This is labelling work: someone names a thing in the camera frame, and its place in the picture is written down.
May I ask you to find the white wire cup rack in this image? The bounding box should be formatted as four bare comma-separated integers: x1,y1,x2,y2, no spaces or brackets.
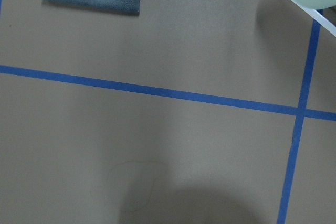
271,0,336,38

